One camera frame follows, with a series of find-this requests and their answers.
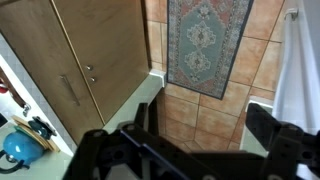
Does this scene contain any patterned teal rug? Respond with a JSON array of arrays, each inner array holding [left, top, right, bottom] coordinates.
[[165, 0, 255, 101]]

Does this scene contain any wooden kitchen cabinet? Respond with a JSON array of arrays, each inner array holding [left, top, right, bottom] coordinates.
[[0, 0, 151, 148]]

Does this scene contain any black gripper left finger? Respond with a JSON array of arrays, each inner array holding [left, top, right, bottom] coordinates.
[[121, 102, 168, 158]]

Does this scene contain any small red kitchen item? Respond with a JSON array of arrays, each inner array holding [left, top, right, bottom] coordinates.
[[0, 82, 9, 95]]

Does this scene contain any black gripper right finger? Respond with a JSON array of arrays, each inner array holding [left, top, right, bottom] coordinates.
[[245, 102, 306, 168]]

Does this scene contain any brown handled kitchen tool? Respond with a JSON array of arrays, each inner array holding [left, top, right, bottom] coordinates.
[[0, 68, 32, 118]]

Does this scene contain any steel cabinet bar handle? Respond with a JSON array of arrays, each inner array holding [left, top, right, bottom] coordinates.
[[59, 74, 81, 107]]

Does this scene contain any black trivet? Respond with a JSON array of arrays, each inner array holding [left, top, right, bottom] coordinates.
[[27, 115, 58, 141]]

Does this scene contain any round wooden board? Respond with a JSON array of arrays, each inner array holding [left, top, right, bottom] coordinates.
[[11, 114, 62, 154]]

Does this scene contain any teal kettle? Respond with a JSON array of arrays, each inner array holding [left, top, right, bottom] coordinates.
[[0, 129, 46, 175]]

